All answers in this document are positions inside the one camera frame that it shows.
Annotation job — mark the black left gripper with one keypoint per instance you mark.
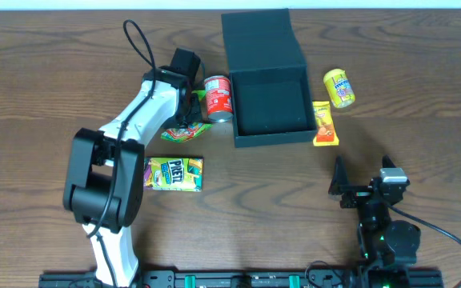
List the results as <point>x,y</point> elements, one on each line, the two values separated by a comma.
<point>193,110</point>

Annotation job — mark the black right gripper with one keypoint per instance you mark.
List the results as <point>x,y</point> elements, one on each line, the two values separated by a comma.
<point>358,193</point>

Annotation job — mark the Haribo worms candy bag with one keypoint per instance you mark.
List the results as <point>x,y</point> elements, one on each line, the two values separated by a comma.
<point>192,125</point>

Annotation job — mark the red potato chips can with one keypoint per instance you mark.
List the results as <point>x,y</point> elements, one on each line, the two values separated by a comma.
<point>218,98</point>

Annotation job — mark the yellow Julies biscuit packet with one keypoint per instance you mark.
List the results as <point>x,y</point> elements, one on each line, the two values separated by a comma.
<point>326,134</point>

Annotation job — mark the green Pretz snack box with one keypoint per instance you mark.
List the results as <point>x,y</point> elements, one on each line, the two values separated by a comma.
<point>178,174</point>

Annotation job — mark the yellow Mentos candy bottle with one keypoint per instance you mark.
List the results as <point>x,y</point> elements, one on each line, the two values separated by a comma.
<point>339,88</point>

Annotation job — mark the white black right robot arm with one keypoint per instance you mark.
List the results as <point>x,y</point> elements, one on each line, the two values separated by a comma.
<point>388,247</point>

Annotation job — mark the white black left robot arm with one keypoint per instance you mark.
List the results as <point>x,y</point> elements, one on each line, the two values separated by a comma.
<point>105,174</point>

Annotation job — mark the black open gift box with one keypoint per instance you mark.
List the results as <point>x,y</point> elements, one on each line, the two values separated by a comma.
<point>271,94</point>

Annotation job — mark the black mounting rail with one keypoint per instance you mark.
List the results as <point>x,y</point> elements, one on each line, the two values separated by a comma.
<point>292,279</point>

